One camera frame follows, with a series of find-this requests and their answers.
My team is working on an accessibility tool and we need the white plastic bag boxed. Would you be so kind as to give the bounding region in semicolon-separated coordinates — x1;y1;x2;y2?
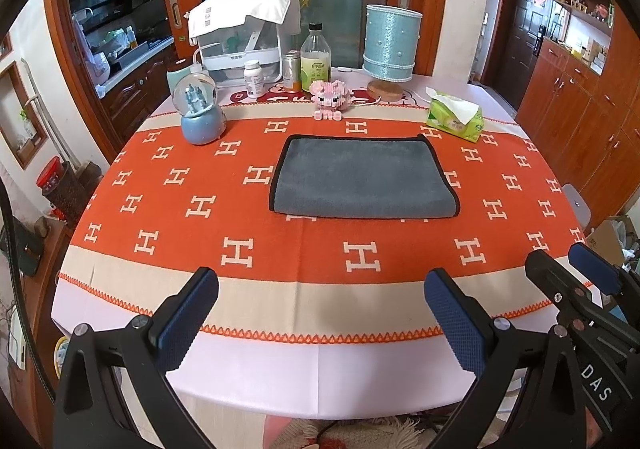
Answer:
74;13;112;90

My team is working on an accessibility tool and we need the glass bottle with green label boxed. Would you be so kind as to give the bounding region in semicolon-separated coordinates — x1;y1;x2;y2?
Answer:
300;23;332;94

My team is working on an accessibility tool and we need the blue table lamp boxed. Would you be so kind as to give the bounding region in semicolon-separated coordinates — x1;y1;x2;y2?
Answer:
362;4;419;101

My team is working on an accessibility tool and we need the white cloth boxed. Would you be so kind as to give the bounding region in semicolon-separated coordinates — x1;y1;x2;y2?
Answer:
187;0;301;37

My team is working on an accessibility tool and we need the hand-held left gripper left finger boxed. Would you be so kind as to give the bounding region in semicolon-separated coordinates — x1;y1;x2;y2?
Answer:
52;266;221;449

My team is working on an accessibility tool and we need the green tin can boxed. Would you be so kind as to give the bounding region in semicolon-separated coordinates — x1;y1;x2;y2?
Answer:
283;51;304;94

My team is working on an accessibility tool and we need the green tissue pack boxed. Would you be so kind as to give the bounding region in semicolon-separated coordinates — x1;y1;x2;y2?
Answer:
425;86;485;144

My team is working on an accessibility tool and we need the dark wooden door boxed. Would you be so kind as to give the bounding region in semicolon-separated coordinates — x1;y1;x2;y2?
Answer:
516;0;557;102

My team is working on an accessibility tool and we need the dark wicker basket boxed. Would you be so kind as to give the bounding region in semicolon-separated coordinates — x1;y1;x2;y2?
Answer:
50;163;103;225

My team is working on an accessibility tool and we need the wooden cabinet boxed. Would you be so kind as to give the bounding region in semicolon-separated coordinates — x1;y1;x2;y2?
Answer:
515;0;640;230

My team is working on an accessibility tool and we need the cardboard box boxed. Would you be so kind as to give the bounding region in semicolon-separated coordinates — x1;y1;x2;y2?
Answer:
584;216;640;271

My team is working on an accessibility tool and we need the blue snow globe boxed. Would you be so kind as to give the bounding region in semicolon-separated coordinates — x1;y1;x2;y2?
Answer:
171;72;227;146

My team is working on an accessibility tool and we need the pink brick pig toy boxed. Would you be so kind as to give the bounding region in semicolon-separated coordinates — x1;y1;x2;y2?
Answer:
308;80;351;122

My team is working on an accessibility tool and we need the grey towel with black edge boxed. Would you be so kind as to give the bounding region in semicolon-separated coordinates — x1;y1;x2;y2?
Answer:
268;134;461;220

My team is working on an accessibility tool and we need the white countertop appliance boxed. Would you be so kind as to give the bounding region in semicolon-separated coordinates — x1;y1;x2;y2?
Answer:
192;4;301;88

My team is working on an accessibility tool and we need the white pill bottle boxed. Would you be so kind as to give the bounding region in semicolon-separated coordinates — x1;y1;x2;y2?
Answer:
243;60;266;98

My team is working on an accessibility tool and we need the pink tablecloth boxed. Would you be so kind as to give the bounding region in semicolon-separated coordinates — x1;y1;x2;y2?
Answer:
50;71;597;421

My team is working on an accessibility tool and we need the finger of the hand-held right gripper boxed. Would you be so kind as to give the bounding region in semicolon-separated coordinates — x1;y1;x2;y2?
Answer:
568;242;624;298
525;249;597;326

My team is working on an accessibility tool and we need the orange patterned table blanket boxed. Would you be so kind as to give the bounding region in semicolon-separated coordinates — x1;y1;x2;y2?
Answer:
56;104;595;346

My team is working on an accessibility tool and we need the teal cup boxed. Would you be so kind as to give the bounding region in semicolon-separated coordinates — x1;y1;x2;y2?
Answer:
166;60;197;96

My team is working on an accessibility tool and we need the white lamp cable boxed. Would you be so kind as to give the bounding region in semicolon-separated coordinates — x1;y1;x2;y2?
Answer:
345;88;432;108

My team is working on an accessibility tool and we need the shaggy floor rug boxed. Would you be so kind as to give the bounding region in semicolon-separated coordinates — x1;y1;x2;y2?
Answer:
264;411;451;449

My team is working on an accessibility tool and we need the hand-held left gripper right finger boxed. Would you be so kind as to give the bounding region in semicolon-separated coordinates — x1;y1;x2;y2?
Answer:
424;268;589;449

